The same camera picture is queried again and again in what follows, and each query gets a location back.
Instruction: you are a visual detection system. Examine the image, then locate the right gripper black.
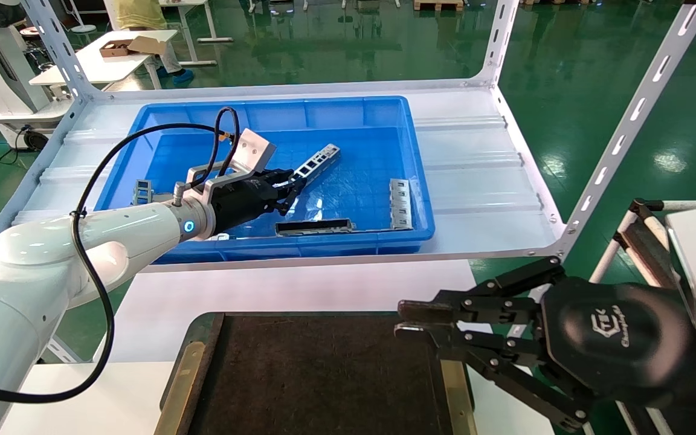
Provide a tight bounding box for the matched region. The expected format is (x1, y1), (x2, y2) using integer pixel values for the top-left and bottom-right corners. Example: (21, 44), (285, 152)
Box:
(395, 257), (694, 433)

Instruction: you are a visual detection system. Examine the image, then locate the white desk with metal legs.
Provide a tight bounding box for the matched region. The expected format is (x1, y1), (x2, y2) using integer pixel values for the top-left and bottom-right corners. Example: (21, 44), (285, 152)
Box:
(161, 0), (234, 66)

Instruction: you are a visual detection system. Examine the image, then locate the person in yellow jacket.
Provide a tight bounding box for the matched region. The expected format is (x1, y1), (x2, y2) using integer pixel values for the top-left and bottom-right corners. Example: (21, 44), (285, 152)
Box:
(109, 0), (195, 85)

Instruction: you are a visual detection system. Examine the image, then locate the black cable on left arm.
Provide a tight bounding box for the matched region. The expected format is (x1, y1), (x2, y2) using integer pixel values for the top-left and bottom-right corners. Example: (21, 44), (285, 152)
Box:
(0, 107), (241, 404)

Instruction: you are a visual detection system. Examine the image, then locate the open cardboard box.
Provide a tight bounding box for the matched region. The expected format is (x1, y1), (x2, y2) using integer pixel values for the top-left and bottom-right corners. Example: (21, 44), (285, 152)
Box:
(99, 36), (167, 58)

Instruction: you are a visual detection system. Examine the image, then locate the left wrist grey camera box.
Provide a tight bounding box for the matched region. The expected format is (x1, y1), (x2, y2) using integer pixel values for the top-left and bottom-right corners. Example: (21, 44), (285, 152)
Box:
(186, 128), (277, 203)

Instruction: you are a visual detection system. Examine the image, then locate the blue plastic bin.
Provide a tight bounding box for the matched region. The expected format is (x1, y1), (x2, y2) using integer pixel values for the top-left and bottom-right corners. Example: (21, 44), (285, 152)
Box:
(93, 95), (436, 265)

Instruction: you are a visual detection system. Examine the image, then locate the white work table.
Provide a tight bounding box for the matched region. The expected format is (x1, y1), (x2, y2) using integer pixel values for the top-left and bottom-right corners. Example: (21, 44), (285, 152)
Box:
(28, 30), (179, 91)

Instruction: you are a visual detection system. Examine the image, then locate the black tray with brass strips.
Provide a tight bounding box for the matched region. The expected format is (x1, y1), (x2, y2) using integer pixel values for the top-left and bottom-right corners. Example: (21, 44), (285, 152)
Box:
(155, 311), (475, 435)

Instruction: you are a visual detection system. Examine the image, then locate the white metal shelf rack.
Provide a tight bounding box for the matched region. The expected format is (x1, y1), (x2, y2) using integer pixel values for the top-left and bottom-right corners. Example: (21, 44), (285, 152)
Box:
(0, 0), (696, 363)

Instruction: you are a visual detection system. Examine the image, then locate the black and white folding stand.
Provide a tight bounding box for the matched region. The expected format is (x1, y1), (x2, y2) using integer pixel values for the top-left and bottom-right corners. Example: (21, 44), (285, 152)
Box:
(590, 198), (696, 291)

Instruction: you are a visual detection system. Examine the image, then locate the grey perforated metal bar part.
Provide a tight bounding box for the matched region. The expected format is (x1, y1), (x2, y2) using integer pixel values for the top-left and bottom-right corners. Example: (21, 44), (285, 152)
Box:
(291, 144), (341, 182)

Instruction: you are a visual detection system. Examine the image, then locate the clear plastic film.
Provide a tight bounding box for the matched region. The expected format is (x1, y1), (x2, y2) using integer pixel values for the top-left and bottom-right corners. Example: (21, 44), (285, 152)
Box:
(288, 180), (355, 221)

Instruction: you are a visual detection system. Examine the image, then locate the grey slotted metal bracket part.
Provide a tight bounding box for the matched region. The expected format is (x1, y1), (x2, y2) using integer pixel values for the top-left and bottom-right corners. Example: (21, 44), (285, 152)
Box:
(389, 179), (414, 231)

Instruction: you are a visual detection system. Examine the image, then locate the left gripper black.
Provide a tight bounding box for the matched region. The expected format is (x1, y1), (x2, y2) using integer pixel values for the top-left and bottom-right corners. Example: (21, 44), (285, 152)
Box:
(209, 169), (308, 235)

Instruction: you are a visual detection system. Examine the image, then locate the dark long metal part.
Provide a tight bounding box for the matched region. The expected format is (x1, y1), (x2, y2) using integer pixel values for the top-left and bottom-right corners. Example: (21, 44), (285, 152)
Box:
(275, 219), (355, 236)

